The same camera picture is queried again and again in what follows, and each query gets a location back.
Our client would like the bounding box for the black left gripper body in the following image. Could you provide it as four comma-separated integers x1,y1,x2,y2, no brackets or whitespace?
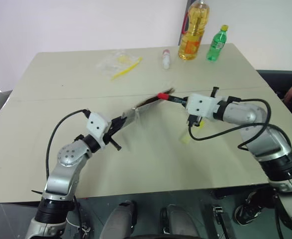
102,117,123,151

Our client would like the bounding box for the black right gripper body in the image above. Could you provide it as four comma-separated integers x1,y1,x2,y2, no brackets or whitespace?
187,86,220,128

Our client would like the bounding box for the red capped black marker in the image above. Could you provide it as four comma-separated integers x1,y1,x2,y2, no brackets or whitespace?
157,92,186,103

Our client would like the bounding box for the transparent grid zipper pouch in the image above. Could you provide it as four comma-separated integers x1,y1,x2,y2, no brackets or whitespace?
120,87,176,130

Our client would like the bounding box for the yellow highlighter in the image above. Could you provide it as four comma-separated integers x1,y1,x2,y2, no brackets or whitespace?
180,121,206,144

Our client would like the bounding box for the clear bag yellow zip strip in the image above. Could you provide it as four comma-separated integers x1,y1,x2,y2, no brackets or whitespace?
95,49,144,82

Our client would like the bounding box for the small white bottle red cap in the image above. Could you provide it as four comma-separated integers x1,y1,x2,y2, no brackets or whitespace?
162,48,172,71

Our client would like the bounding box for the yellow item inside clear bag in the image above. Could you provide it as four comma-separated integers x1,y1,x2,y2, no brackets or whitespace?
117,55,132,65

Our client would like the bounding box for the green soda bottle yellow cap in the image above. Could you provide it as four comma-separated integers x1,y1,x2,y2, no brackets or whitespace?
205,24,229,63

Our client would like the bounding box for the large cooking oil bottle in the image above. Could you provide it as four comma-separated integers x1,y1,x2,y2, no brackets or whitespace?
178,0,210,61

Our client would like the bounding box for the dark gray rounded shape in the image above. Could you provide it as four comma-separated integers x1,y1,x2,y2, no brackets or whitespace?
101,200,138,239
159,204,200,239

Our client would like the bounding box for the black sneaker white sole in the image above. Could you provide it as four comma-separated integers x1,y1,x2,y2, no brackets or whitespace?
233,191,264,227

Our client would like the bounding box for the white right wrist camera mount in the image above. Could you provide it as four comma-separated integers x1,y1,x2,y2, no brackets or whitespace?
185,93,221,118

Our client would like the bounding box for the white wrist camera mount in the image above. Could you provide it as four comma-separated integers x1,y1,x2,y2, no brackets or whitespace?
185,93,221,118
86,112,112,150

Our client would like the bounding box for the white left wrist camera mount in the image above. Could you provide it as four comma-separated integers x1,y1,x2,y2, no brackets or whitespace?
86,112,112,150

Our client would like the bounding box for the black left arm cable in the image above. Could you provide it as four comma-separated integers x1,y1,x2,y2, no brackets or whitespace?
45,109,91,180

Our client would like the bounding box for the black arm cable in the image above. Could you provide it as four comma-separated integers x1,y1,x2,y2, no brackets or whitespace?
187,98,272,150
45,109,91,180

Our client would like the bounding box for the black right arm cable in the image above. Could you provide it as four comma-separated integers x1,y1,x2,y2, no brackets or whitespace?
187,98,272,150

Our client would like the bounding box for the black metal table bracket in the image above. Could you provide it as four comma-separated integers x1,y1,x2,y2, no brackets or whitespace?
211,204,233,239

